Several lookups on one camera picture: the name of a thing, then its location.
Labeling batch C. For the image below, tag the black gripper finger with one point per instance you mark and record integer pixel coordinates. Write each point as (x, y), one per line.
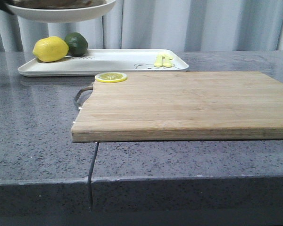
(3, 6)

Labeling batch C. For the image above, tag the white bread slice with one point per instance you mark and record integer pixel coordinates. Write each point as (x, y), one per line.
(57, 4)

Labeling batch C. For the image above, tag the white round plate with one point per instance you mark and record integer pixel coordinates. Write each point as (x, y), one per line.
(62, 15)

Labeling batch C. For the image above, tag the white bear print tray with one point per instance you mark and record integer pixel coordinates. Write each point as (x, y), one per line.
(103, 60)

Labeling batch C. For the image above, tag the yellow lemon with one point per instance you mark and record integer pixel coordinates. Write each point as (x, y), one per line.
(50, 49)

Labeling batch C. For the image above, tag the green lime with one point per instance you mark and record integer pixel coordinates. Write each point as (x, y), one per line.
(78, 45)

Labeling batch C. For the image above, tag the lemon slice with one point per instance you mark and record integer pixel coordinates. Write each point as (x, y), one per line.
(111, 77)

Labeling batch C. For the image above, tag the yellow plastic fork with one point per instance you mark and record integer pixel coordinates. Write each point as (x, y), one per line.
(159, 60)

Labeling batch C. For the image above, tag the yellow plastic knife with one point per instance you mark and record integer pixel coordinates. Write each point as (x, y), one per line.
(167, 61)

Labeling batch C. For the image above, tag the grey pleated curtain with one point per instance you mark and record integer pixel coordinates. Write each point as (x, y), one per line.
(177, 25)

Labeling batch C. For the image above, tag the wooden cutting board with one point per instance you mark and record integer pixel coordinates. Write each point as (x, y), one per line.
(157, 106)

